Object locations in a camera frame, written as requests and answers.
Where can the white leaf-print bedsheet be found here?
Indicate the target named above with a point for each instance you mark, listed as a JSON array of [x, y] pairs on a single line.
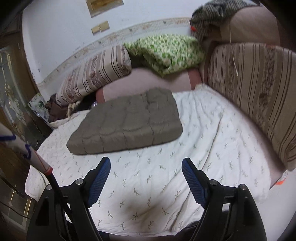
[[161, 173]]

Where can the framed wall picture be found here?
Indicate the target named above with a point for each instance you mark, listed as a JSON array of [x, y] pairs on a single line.
[[105, 7]]

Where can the grey knitted garment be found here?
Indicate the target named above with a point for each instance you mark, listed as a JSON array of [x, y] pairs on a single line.
[[208, 16]]

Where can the printed plastic bag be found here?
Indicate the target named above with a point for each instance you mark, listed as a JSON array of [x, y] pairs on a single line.
[[38, 104]]

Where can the olive quilted hooded jacket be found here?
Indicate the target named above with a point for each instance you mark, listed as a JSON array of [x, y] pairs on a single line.
[[129, 122]]

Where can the white wrapped pole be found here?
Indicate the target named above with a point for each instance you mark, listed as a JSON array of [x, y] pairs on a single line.
[[34, 157]]

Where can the small yellow wall plaque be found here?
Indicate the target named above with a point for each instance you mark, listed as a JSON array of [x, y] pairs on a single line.
[[95, 29], [104, 26]]

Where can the green patterned blanket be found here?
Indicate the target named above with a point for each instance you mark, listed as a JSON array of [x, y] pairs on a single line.
[[166, 51]]

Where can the red cloth item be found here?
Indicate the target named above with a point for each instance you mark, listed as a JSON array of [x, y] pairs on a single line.
[[192, 28]]

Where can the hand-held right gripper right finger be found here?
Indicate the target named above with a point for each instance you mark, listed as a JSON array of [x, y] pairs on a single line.
[[194, 183]]

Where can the wooden door with glass panel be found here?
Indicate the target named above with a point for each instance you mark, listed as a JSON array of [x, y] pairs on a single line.
[[13, 92]]

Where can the striped floral cushion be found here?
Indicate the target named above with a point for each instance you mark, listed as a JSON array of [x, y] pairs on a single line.
[[254, 88]]

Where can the dark cloth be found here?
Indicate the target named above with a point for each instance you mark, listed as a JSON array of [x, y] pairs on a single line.
[[85, 103]]

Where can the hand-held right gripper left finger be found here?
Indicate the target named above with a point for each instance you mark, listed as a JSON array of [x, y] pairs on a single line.
[[99, 183]]

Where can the cream floral cloth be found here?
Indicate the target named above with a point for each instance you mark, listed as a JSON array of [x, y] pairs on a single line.
[[72, 107]]

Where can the striped floral pillow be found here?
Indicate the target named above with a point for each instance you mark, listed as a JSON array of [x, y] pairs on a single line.
[[92, 74]]

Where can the brown cloth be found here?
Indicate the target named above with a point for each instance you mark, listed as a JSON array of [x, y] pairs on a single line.
[[55, 111]]

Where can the purple plastic wrapper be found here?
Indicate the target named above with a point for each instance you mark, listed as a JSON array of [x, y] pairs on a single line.
[[94, 104]]

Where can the pink bolster pillow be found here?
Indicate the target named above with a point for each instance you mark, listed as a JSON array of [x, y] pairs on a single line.
[[143, 78]]

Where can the plain pink cushion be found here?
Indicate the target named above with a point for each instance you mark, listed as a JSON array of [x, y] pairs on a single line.
[[249, 23]]

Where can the orange item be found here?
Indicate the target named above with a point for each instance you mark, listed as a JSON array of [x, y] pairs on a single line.
[[281, 182]]

